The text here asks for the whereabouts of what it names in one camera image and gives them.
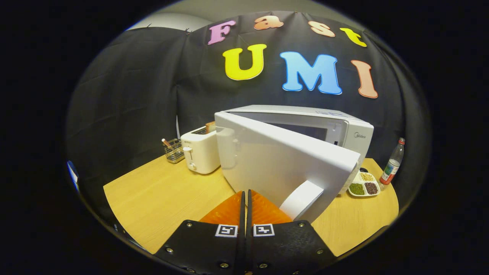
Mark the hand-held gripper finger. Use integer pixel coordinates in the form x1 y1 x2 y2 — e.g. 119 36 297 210
246 190 337 275
155 191 245 275

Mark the white toaster oven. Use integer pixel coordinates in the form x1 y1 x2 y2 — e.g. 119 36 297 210
214 105 374 224

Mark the cream pop-up toaster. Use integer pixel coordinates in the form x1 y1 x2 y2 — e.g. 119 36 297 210
181 126 221 175

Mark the white divided dish of beans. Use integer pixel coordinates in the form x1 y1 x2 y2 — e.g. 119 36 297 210
347 171 381 197

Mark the clear plastic water bottle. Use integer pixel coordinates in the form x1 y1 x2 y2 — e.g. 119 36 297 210
379 137 406 190

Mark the black backdrop cloth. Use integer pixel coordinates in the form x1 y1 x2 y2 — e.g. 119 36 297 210
65 11 432 230

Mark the wire mesh basket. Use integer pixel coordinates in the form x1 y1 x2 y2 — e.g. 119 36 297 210
162 138 185 164

